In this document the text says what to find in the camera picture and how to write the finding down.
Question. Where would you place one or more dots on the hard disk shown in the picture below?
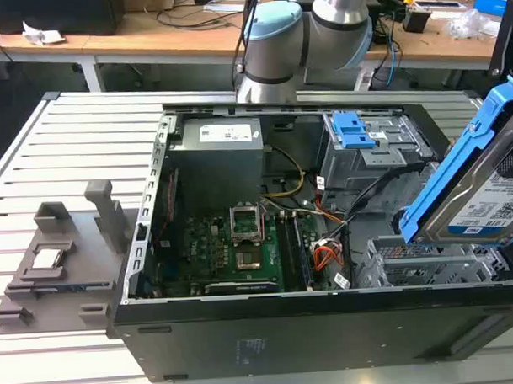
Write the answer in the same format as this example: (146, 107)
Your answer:
(471, 184)

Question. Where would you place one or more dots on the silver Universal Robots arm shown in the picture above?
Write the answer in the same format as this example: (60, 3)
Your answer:
(277, 48)

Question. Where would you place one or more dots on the grey metal disk bay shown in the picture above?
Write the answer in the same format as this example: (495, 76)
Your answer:
(432, 270)

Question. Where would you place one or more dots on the black RAM slot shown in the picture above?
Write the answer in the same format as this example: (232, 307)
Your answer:
(286, 254)
(303, 253)

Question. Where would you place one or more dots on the blue cardboard box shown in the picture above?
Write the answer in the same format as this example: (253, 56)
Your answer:
(490, 2)

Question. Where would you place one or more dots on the clear plastic bag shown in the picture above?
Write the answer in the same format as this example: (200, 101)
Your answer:
(472, 24)

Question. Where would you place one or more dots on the small black device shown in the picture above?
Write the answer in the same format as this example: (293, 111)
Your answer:
(417, 20)

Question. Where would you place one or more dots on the blue plastic cage latch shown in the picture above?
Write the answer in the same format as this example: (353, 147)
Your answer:
(351, 129)

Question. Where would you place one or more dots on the grey metal drive cage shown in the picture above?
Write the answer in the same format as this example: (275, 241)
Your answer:
(365, 163)

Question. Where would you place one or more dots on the white barcode tag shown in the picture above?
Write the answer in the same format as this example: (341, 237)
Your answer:
(342, 281)

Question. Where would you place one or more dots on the grey power supply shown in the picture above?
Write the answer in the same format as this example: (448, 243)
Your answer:
(217, 168)

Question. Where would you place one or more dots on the CPU socket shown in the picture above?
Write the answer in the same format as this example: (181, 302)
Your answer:
(247, 260)

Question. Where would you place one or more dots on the wooden desk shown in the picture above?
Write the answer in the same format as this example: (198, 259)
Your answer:
(150, 35)

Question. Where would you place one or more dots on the black graphics card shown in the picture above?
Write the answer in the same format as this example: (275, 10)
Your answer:
(243, 287)

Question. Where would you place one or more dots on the green motherboard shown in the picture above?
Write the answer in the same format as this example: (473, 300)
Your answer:
(208, 248)

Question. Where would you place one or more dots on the black PC case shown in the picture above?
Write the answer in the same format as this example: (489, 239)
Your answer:
(287, 338)

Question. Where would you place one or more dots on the black box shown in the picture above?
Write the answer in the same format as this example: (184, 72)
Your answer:
(52, 16)

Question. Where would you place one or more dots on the crumpled white paper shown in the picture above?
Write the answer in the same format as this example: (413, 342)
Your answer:
(40, 35)

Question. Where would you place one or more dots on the grey parts rack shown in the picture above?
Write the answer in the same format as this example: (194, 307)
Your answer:
(86, 257)

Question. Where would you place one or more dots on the silver CPU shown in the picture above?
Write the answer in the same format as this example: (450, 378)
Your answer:
(47, 259)

